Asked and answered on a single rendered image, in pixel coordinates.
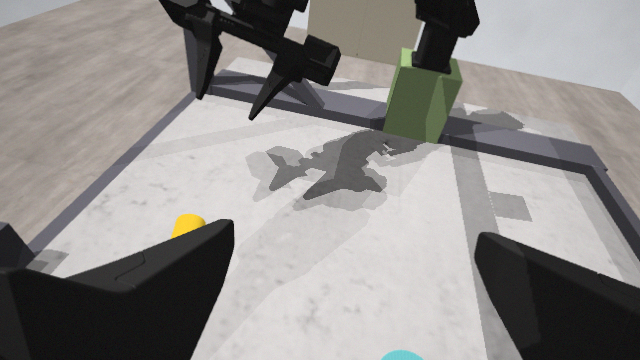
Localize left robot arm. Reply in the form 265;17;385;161
245;0;480;74

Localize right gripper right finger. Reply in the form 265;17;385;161
474;232;640;360

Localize cyan circle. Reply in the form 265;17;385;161
380;350;424;360

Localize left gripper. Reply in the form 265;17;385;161
159;0;341;121

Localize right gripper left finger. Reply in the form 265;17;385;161
0;219;235;360

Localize yellow tall cylinder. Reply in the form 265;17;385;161
171;214;206;239

